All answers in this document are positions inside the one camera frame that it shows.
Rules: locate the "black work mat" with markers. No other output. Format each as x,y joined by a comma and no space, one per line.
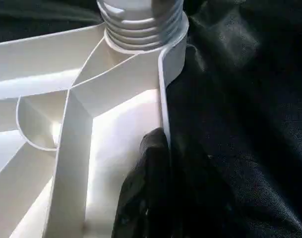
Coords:
245,119

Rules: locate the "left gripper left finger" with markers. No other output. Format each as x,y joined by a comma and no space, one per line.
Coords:
143,193

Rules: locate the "white plastic table leg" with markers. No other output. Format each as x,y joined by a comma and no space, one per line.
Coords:
141,22

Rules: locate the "white plastic table top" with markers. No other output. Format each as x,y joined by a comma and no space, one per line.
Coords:
81,114

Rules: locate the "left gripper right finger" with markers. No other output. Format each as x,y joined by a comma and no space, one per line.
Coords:
203,198

